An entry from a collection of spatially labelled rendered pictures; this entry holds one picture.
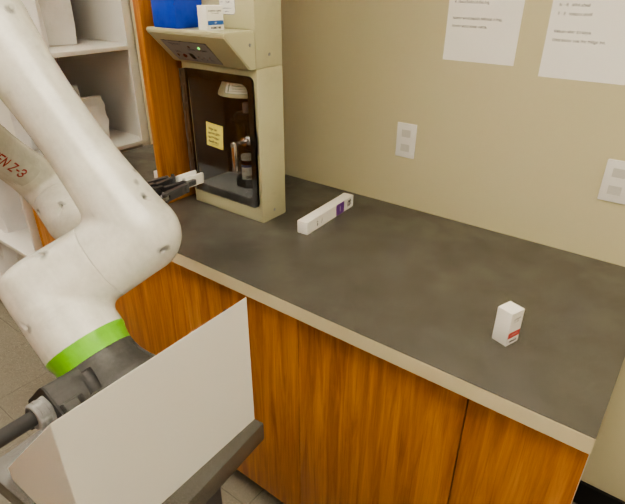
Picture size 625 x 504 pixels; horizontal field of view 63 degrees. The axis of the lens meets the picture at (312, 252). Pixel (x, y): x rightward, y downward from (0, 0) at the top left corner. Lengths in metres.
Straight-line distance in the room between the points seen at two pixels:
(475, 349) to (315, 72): 1.17
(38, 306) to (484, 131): 1.28
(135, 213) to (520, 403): 0.76
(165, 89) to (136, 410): 1.24
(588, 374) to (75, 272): 0.96
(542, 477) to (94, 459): 0.84
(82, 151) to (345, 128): 1.19
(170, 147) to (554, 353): 1.31
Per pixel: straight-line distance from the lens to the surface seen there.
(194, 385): 0.80
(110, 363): 0.83
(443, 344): 1.16
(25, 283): 0.87
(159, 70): 1.77
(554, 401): 1.10
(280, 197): 1.69
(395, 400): 1.26
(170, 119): 1.81
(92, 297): 0.85
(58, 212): 1.26
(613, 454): 2.05
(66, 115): 0.89
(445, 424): 1.22
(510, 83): 1.62
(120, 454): 0.76
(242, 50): 1.48
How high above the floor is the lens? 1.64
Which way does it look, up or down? 28 degrees down
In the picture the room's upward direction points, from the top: straight up
